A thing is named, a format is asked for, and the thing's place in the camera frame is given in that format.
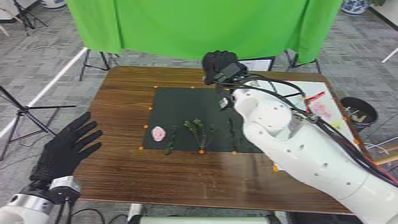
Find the pale grey bar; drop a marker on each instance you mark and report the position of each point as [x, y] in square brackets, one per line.
[202, 220]

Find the black tripod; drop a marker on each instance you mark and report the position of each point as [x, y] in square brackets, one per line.
[24, 111]

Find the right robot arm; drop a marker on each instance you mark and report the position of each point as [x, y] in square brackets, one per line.
[296, 150]

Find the black round bin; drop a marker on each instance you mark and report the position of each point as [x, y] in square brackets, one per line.
[360, 111]

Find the white sheet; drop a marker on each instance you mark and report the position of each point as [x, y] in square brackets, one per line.
[314, 87]

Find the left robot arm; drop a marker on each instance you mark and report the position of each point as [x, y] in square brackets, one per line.
[37, 203]

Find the pink flower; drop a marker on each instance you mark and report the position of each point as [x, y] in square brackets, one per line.
[159, 133]

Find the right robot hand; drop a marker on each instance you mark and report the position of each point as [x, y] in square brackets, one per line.
[218, 63]

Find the dark mat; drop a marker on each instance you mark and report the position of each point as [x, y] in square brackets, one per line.
[184, 106]

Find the black light stand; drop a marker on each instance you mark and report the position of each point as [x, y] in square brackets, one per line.
[28, 13]

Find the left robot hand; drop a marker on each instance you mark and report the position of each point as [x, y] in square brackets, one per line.
[63, 156]

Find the black framed white board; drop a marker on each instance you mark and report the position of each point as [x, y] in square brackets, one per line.
[261, 64]

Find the green sprig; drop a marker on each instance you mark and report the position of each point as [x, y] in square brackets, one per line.
[234, 133]
[198, 130]
[172, 140]

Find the blue and white vase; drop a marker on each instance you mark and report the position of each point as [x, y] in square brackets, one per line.
[355, 6]

